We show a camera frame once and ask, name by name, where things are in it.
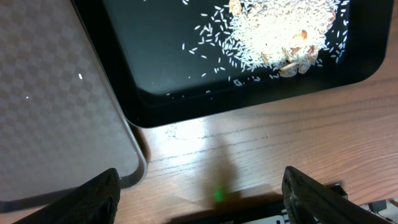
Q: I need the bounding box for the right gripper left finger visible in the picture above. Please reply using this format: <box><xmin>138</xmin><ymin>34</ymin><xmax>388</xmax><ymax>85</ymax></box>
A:
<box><xmin>16</xmin><ymin>168</ymin><xmax>121</xmax><ymax>224</ymax></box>

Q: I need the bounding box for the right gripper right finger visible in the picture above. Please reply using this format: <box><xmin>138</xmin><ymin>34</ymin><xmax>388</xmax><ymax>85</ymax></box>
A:
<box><xmin>282</xmin><ymin>166</ymin><xmax>389</xmax><ymax>224</ymax></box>

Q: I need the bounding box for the black plastic waste tray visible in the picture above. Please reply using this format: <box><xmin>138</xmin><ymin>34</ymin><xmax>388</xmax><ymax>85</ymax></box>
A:
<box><xmin>72</xmin><ymin>0</ymin><xmax>394</xmax><ymax>128</ymax></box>

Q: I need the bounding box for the dark brown serving tray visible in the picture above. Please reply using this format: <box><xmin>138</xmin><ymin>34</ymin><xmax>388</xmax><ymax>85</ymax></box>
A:
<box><xmin>1</xmin><ymin>0</ymin><xmax>147</xmax><ymax>213</ymax></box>

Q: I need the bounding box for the spilled rice pile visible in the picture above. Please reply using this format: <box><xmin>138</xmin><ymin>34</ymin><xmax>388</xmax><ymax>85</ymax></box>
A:
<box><xmin>196</xmin><ymin>0</ymin><xmax>349</xmax><ymax>79</ymax></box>

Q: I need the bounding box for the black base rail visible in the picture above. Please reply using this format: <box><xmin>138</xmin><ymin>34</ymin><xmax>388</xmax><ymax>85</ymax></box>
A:
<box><xmin>167</xmin><ymin>183</ymin><xmax>398</xmax><ymax>224</ymax></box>

